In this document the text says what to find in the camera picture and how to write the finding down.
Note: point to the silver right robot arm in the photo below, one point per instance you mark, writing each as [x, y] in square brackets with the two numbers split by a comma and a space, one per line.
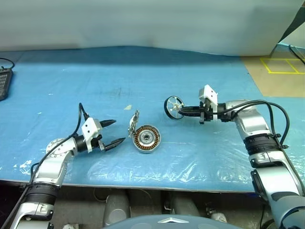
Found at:
[257, 124]

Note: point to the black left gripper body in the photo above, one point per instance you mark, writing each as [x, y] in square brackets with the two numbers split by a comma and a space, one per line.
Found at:
[99, 142]

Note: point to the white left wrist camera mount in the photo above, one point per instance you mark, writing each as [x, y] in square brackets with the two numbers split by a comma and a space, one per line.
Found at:
[89, 125]

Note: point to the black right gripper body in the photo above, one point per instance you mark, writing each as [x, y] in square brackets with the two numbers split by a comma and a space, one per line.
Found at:
[206, 115]

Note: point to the grey robot torso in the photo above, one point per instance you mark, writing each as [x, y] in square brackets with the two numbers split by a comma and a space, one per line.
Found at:
[171, 225]

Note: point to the black box device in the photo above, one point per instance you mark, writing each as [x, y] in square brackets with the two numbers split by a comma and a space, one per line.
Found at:
[4, 83]

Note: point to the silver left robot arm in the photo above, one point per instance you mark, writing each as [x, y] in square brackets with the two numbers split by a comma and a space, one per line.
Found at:
[52, 164]

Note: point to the white backdrop sheet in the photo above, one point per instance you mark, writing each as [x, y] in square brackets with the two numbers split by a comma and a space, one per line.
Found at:
[143, 23]

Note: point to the beige tape piece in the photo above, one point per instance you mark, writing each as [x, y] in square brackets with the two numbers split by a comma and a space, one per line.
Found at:
[128, 107]

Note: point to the black rimmed wheel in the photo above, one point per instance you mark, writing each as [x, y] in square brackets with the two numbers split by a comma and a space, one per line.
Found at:
[166, 108]

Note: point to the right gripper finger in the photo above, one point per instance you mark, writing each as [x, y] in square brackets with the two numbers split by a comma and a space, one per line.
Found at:
[191, 114]
[191, 109]

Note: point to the grey rounded cylinder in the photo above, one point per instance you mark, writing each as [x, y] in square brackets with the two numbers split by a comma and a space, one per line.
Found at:
[116, 207]
[184, 205]

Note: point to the white fitting under table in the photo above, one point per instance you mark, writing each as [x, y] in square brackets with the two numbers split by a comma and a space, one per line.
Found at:
[218, 215]

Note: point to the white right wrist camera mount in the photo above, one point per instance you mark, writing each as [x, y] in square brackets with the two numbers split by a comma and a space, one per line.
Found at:
[210, 91]

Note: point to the blue table mat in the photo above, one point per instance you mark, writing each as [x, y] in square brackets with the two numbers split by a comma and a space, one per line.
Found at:
[95, 78]

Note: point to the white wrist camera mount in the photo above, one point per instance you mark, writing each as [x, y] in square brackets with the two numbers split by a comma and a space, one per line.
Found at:
[210, 91]
[89, 125]

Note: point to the silver motor stator housing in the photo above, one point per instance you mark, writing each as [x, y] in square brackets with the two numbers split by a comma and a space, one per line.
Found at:
[146, 138]

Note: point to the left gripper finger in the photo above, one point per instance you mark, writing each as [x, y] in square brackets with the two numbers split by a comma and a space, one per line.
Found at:
[107, 123]
[115, 144]

